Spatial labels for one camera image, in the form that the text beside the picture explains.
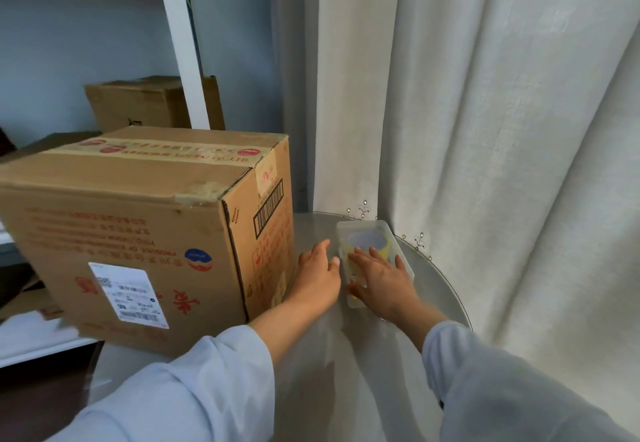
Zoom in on person's right hand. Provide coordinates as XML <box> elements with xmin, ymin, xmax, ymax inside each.
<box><xmin>345</xmin><ymin>247</ymin><xmax>422</xmax><ymax>321</ymax></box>

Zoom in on person's left hand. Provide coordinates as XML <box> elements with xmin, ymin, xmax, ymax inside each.
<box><xmin>285</xmin><ymin>239</ymin><xmax>343</xmax><ymax>313</ymax></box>

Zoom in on yellow tape roll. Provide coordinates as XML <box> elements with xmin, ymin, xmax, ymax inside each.
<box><xmin>347</xmin><ymin>230</ymin><xmax>391</xmax><ymax>277</ymax></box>

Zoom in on brown cardboard box red print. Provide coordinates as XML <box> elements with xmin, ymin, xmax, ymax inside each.
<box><xmin>0</xmin><ymin>126</ymin><xmax>296</xmax><ymax>357</ymax></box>

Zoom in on person's right forearm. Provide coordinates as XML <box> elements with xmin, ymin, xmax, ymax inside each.
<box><xmin>392</xmin><ymin>301</ymin><xmax>640</xmax><ymax>442</ymax></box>

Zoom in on person's left forearm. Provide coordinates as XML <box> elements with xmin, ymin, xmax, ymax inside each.
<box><xmin>45</xmin><ymin>296</ymin><xmax>321</xmax><ymax>442</ymax></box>

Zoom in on upright small cardboard box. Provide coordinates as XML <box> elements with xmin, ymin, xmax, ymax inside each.
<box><xmin>83</xmin><ymin>75</ymin><xmax>227</xmax><ymax>134</ymax></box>

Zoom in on open cardboard box red print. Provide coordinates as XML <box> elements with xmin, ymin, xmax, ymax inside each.
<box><xmin>0</xmin><ymin>274</ymin><xmax>66</xmax><ymax>321</ymax></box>

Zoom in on flat brown box white label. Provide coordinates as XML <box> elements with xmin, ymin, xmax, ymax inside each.
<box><xmin>0</xmin><ymin>130</ymin><xmax>103</xmax><ymax>164</ymax></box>

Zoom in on white curtain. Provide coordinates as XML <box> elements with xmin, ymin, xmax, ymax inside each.
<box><xmin>272</xmin><ymin>0</ymin><xmax>640</xmax><ymax>433</ymax></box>

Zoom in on white metal shelf unit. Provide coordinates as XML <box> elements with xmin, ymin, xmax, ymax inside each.
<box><xmin>0</xmin><ymin>0</ymin><xmax>211</xmax><ymax>369</ymax></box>

